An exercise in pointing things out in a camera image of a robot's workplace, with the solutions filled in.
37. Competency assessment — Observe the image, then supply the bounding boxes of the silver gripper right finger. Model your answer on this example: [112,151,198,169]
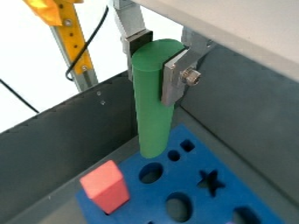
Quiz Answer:
[161,27,216,106]

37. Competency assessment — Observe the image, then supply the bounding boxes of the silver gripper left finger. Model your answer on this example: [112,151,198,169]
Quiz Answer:
[112,0,153,80]

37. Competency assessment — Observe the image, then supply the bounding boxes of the green oval peg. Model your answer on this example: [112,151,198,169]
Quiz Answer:
[132,38,182,158]

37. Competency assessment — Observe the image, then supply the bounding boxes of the blue shape sorting board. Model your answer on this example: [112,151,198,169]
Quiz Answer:
[76,125,284,224]

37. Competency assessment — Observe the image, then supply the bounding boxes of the red rectangular peg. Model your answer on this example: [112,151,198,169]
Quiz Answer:
[78,160,129,214]

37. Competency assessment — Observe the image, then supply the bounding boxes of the black cable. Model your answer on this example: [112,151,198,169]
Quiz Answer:
[64,4,109,82]

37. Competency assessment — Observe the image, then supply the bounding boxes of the yellow metal frame post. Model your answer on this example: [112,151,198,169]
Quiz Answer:
[22,0,98,92]

